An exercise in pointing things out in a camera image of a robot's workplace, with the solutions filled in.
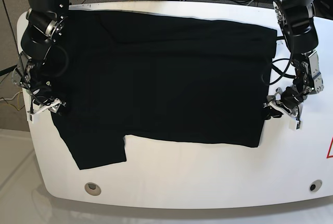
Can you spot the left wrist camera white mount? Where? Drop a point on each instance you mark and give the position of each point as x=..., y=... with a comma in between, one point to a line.
x=294, y=115

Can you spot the table grommet hole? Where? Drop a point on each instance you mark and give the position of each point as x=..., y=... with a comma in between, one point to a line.
x=92, y=189
x=315, y=186

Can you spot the red triangle sticker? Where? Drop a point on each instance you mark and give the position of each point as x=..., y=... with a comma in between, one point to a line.
x=329, y=154

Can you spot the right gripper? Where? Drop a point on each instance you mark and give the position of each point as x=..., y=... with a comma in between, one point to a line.
x=46, y=96

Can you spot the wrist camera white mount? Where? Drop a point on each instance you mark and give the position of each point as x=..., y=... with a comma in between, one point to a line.
x=294, y=115
x=34, y=114

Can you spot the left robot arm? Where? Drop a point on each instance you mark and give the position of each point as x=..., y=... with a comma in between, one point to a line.
x=296, y=21

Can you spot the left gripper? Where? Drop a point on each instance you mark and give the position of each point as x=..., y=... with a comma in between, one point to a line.
x=290, y=98

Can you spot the black T-shirt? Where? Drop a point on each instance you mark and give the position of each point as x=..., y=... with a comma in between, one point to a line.
x=158, y=77

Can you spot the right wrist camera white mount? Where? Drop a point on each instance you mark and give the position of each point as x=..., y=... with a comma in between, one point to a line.
x=34, y=114

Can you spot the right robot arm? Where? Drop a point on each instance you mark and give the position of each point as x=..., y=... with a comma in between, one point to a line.
x=46, y=19

